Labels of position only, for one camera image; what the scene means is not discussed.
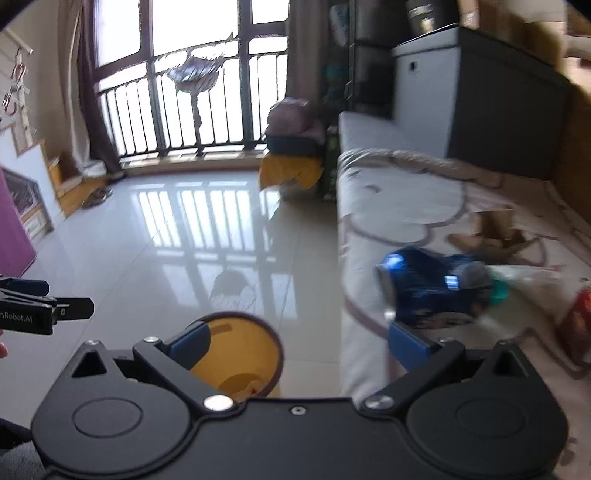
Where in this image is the pair of slippers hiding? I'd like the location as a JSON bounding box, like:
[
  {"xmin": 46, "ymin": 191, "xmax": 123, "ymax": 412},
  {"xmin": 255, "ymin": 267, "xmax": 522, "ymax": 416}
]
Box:
[{"xmin": 81, "ymin": 186, "xmax": 114, "ymax": 209}]

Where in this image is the black container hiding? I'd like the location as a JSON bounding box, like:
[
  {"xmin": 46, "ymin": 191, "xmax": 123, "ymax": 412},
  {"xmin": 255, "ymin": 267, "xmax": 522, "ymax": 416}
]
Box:
[{"xmin": 405, "ymin": 0, "xmax": 461, "ymax": 36}]

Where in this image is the purple mat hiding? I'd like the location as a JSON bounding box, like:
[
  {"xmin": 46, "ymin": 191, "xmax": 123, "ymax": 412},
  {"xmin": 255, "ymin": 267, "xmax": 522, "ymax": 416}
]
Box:
[{"xmin": 0, "ymin": 167, "xmax": 38, "ymax": 278}]

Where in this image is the brown curtain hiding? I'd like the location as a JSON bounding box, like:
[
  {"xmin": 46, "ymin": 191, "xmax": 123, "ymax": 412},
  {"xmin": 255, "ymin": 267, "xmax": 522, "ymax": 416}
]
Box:
[
  {"xmin": 58, "ymin": 0, "xmax": 125, "ymax": 178},
  {"xmin": 284, "ymin": 0, "xmax": 333, "ymax": 107}
]

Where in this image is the black balcony railing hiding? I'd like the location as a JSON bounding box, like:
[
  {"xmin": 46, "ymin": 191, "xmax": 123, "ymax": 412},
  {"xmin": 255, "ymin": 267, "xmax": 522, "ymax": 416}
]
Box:
[{"xmin": 95, "ymin": 44, "xmax": 289, "ymax": 162}]

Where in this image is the silver bowl-shaped stand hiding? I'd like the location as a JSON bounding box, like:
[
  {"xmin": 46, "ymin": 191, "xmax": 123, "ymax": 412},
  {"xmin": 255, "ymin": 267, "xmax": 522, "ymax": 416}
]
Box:
[{"xmin": 164, "ymin": 31, "xmax": 234, "ymax": 155}]

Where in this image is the clear plastic bag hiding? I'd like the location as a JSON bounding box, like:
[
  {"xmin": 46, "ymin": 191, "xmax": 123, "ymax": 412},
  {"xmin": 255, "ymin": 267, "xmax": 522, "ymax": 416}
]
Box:
[{"xmin": 487, "ymin": 264, "xmax": 573, "ymax": 333}]

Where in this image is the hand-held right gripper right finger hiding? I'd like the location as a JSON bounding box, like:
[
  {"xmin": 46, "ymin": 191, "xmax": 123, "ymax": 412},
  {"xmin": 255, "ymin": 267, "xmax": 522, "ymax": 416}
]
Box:
[{"xmin": 362, "ymin": 320, "xmax": 543, "ymax": 411}]

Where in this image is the dark framed window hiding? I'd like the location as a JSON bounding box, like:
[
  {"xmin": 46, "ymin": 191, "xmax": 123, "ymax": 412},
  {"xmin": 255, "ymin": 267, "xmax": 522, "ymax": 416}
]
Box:
[{"xmin": 90, "ymin": 0, "xmax": 291, "ymax": 160}]

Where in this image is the low wooden cabinet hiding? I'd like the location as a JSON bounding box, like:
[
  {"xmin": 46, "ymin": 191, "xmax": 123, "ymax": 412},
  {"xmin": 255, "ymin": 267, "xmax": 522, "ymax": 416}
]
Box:
[{"xmin": 44, "ymin": 154, "xmax": 109, "ymax": 217}]

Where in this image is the dark shelf unit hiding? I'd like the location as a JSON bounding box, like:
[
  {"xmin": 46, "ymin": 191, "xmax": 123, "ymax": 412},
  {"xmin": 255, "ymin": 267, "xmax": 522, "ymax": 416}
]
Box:
[{"xmin": 323, "ymin": 0, "xmax": 407, "ymax": 123}]

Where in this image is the white cabinet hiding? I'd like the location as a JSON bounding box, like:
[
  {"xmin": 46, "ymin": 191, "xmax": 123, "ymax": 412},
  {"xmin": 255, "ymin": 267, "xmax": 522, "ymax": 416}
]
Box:
[{"xmin": 0, "ymin": 138, "xmax": 56, "ymax": 241}]

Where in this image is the small cardboard box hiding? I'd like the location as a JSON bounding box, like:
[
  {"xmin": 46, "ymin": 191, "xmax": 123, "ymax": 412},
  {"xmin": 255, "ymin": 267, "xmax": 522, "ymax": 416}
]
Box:
[{"xmin": 459, "ymin": 0, "xmax": 482, "ymax": 27}]

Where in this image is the red packet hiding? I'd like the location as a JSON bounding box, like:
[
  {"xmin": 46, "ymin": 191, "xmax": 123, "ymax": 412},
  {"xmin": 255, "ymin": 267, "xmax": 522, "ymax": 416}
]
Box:
[{"xmin": 556, "ymin": 284, "xmax": 591, "ymax": 367}]

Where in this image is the printed blanket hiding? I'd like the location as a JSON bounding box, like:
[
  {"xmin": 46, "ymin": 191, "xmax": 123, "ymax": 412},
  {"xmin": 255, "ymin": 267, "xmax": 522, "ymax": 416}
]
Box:
[{"xmin": 336, "ymin": 148, "xmax": 591, "ymax": 402}]

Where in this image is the yellow bag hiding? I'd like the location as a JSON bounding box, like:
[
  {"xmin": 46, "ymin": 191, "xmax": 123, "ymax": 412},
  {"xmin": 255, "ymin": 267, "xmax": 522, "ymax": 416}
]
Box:
[{"xmin": 257, "ymin": 154, "xmax": 324, "ymax": 191}]

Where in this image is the yellow trash bin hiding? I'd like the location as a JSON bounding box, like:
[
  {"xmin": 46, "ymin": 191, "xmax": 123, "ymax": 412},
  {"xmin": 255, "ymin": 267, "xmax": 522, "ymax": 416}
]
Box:
[{"xmin": 185, "ymin": 312, "xmax": 283, "ymax": 398}]

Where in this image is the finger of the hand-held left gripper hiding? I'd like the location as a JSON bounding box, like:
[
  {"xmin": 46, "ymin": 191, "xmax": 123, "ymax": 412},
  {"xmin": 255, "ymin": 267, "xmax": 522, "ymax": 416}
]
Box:
[
  {"xmin": 0, "ymin": 276, "xmax": 50, "ymax": 298},
  {"xmin": 52, "ymin": 298, "xmax": 95, "ymax": 323}
]

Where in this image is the white wall rack with hooks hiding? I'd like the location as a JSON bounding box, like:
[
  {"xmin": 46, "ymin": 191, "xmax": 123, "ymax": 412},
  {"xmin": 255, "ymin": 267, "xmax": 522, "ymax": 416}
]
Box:
[{"xmin": 0, "ymin": 28, "xmax": 38, "ymax": 139}]

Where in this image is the grey storage box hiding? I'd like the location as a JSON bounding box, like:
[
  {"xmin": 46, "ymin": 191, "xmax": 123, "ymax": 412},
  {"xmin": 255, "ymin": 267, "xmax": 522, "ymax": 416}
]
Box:
[{"xmin": 392, "ymin": 25, "xmax": 573, "ymax": 182}]

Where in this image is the wooden headboard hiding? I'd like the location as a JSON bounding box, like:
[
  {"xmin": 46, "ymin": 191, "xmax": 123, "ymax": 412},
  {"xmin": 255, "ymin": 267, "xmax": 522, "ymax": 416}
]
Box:
[{"xmin": 549, "ymin": 60, "xmax": 591, "ymax": 222}]

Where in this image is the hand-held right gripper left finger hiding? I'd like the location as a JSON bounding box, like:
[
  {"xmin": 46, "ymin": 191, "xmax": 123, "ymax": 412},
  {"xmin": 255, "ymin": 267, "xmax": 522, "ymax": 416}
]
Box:
[{"xmin": 65, "ymin": 320, "xmax": 236, "ymax": 411}]

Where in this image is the dark basket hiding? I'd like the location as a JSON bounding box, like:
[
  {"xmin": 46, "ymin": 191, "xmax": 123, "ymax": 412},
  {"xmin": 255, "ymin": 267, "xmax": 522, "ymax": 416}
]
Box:
[{"xmin": 264, "ymin": 133, "xmax": 326, "ymax": 157}]

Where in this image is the blue snack packet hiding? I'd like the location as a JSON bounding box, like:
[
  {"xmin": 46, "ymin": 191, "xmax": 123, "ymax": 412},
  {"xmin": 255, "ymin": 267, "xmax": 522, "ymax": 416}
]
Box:
[{"xmin": 373, "ymin": 246, "xmax": 492, "ymax": 329}]

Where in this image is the green box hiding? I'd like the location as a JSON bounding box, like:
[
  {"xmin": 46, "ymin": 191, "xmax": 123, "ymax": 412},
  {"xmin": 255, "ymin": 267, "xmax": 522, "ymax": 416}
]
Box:
[{"xmin": 323, "ymin": 124, "xmax": 341, "ymax": 200}]

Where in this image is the torn brown cardboard piece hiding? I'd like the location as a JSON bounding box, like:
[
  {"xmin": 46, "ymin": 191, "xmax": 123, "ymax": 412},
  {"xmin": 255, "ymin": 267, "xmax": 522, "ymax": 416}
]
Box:
[{"xmin": 448, "ymin": 207, "xmax": 541, "ymax": 260}]

